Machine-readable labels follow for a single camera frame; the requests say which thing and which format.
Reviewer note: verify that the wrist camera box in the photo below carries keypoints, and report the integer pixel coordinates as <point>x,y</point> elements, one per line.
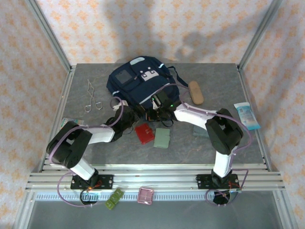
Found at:
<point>117,106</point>
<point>156,104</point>

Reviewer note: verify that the aluminium rail beam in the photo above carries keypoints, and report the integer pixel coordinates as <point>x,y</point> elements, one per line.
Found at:
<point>155,177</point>

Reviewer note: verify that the pink square box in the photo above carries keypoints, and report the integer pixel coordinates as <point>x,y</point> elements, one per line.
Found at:
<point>145,196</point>

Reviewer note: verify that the aluminium frame leg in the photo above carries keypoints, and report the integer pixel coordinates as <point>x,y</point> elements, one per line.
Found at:
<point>283,210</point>
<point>23,210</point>

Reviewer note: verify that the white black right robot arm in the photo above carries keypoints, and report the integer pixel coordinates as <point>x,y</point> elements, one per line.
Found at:
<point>195,115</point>

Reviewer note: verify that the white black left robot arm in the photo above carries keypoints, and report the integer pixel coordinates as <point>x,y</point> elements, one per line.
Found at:
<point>102,134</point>

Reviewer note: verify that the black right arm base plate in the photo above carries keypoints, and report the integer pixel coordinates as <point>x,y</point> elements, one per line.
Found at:
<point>202,181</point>

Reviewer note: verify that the green white plastic packet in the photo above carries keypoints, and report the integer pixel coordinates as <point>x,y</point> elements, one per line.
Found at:
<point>64,121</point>

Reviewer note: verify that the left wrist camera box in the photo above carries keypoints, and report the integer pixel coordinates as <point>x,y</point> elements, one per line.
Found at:
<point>117,106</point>

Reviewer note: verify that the grey felt pencil case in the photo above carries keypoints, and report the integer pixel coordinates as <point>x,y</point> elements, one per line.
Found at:
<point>199,132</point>

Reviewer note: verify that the blue white wet wipes pack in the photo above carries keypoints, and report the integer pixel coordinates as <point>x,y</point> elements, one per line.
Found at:
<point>246,115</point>

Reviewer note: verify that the aluminium frame post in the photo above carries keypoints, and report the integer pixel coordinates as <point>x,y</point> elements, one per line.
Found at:
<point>51,35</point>
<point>257,35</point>

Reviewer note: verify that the navy blue backpack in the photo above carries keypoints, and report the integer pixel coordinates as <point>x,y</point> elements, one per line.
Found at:
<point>133,88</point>

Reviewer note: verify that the aluminium table side rail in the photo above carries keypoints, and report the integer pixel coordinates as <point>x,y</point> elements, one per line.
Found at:
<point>243,81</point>
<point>65,95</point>

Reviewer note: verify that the tan pencil case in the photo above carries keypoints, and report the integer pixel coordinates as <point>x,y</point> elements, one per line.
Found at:
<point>196,93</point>

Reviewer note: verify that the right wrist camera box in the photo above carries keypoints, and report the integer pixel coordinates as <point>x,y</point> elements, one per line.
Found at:
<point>156,104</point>

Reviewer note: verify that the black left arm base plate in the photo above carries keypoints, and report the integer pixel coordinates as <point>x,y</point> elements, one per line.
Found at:
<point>107,181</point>

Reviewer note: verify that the pale green snap wallet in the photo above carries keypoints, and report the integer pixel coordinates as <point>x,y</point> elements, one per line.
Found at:
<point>162,138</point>

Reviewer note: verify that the red snap wallet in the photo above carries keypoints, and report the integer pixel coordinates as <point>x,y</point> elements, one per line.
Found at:
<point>144,133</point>

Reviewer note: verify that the olive green plastic block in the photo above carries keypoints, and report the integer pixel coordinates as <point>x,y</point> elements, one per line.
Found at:
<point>114,199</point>

